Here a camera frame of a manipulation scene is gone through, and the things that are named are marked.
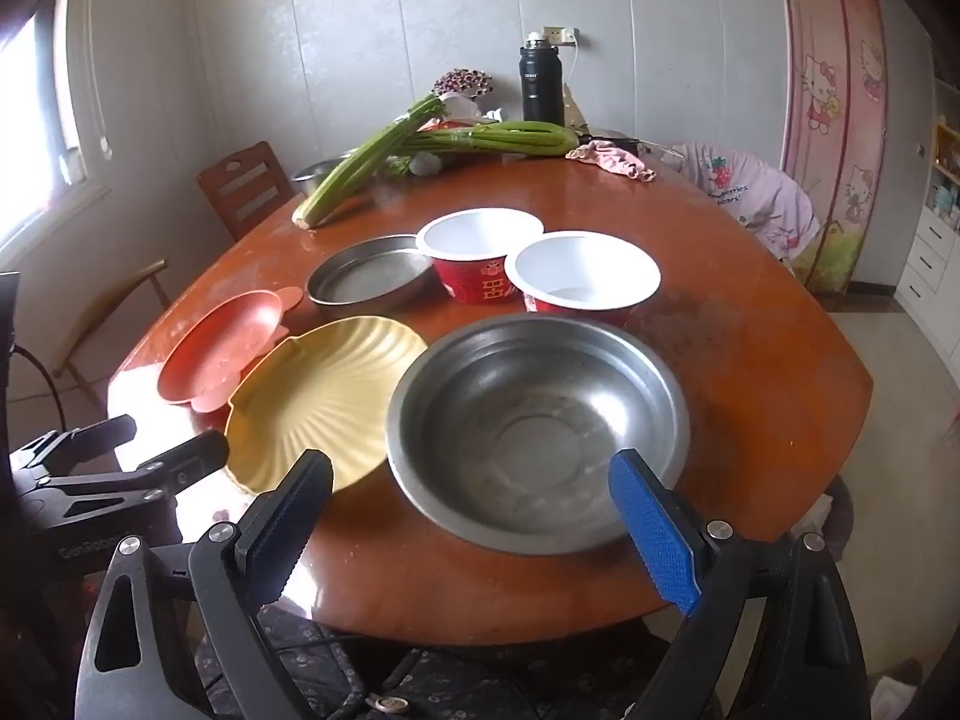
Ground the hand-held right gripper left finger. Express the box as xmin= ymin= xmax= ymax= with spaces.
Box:
xmin=75 ymin=448 xmax=335 ymax=720

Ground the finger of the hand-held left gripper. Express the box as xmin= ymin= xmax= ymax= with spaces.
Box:
xmin=9 ymin=414 xmax=138 ymax=477
xmin=30 ymin=431 xmax=230 ymax=505

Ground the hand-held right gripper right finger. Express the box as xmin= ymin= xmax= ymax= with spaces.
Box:
xmin=607 ymin=448 xmax=875 ymax=720

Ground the yellow shell-shaped plate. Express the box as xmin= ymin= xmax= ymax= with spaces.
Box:
xmin=223 ymin=315 xmax=430 ymax=497

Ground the large steel bowl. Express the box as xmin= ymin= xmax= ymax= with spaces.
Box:
xmin=385 ymin=315 xmax=692 ymax=557

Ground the round steel pan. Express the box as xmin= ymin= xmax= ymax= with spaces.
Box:
xmin=305 ymin=234 xmax=437 ymax=310

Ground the chair with golden armrest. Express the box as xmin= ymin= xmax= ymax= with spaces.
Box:
xmin=52 ymin=259 xmax=170 ymax=398

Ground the person's dark patterned clothing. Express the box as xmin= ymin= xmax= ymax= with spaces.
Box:
xmin=191 ymin=600 xmax=721 ymax=720

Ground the wooden chair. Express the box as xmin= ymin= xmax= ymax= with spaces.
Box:
xmin=196 ymin=141 xmax=297 ymax=242

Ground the small steel bowl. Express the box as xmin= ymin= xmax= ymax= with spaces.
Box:
xmin=291 ymin=157 xmax=353 ymax=196

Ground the window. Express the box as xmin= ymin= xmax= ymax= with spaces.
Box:
xmin=0 ymin=0 xmax=113 ymax=256

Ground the long celery bunch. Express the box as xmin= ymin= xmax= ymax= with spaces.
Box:
xmin=292 ymin=94 xmax=451 ymax=230

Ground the pink printed jacket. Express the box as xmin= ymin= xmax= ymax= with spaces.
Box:
xmin=670 ymin=141 xmax=822 ymax=260

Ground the pink cloth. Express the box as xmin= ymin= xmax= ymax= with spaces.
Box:
xmin=566 ymin=141 xmax=657 ymax=183

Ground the white shelf cabinet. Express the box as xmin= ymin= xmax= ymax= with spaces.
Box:
xmin=896 ymin=52 xmax=960 ymax=368

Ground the tied celery bunch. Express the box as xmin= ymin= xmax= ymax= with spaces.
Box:
xmin=397 ymin=118 xmax=582 ymax=160

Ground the black thermos bottle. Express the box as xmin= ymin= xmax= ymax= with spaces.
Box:
xmin=520 ymin=30 xmax=567 ymax=128

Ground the pink cartoon door curtain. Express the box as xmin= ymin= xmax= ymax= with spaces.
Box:
xmin=775 ymin=0 xmax=893 ymax=297

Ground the black cable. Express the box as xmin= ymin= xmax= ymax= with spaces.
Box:
xmin=7 ymin=341 xmax=65 ymax=436

